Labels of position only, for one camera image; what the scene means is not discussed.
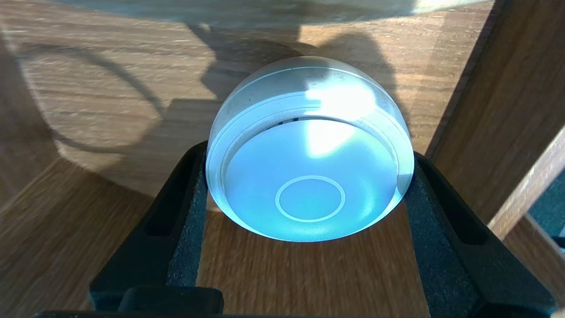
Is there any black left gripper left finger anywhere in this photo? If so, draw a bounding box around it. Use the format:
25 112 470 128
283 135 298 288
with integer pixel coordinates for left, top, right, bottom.
88 140 209 310

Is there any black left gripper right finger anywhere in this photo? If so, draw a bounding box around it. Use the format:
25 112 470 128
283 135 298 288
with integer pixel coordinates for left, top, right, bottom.
403 151 557 318

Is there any white round lidded box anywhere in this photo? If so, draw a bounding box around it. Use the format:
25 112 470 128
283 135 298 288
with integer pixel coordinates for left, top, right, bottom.
205 56 415 242

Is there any curved front wooden drawer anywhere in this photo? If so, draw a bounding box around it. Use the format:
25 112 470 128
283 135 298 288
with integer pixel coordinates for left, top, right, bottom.
0 0 565 318

